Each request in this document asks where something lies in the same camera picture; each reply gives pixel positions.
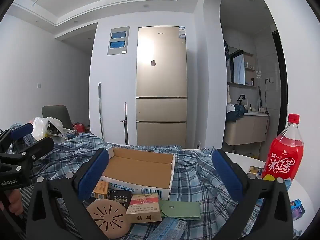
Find gold and blue packet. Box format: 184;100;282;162
249;165;264;178

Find white notebook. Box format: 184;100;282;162
62;127;77;139

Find blue tissue packet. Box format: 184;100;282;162
145;217;188;240

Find red iced tea bottle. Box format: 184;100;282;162
261;113;305;183

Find black packet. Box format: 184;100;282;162
109;190;133;209

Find silver mop handle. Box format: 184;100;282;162
98;82;104;140

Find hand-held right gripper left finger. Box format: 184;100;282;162
26;147;110;240

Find cardboard box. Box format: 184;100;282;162
100;146;175;200

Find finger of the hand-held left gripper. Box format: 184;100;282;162
0;123;34;147
0;137;55;167

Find white plastic bag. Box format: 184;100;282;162
31;117;68;141

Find gold refrigerator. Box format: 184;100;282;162
136;26;188;148

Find red and white box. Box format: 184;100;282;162
125;193;163;224

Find green pouch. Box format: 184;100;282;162
159;199;202;221

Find black framed glass door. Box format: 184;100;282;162
272;30;288;133

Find grey chair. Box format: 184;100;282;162
42;105;74;131

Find orange and blue small box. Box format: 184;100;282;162
91;180;110;199

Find wooden wall shelf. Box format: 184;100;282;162
244;52;257;87

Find small blue carton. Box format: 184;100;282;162
290;199;306;220

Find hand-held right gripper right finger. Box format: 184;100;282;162
212;148;294;240

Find dark blue clothes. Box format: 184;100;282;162
226;104;248;122

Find blue plaid cloth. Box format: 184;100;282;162
7;132;265;240

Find bathroom mirror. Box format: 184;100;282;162
229;46;245;84

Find grey wall panel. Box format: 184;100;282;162
107;26;130;55

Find person's left hand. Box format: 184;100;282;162
0;189;23;216

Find beige bathroom vanity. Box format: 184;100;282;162
224;114;270;146

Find striped grey clothing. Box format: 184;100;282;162
20;186;34;230

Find round beige slotted disc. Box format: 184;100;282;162
86;199;132;239

